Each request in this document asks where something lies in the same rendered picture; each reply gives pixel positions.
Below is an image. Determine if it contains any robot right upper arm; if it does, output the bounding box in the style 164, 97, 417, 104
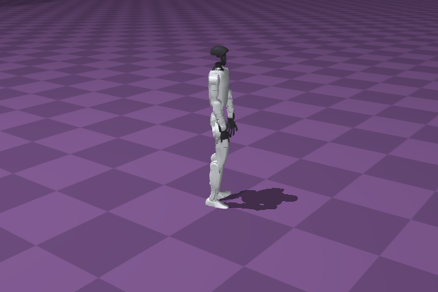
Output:
208, 74, 222, 106

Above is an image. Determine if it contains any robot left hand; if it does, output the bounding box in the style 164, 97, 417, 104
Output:
227, 113, 237, 135

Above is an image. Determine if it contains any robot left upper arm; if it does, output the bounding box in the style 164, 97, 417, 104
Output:
226, 68, 232, 98

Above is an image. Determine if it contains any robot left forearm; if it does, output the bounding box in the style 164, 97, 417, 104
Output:
226, 95, 235, 118

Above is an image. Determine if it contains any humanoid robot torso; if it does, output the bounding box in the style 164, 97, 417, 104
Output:
208, 67, 229, 128

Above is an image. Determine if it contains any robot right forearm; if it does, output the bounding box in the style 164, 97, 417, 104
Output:
213, 101, 226, 131

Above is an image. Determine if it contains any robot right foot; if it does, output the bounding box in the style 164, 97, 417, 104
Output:
205, 198, 229, 209

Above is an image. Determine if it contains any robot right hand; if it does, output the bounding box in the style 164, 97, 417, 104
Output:
218, 126, 231, 142

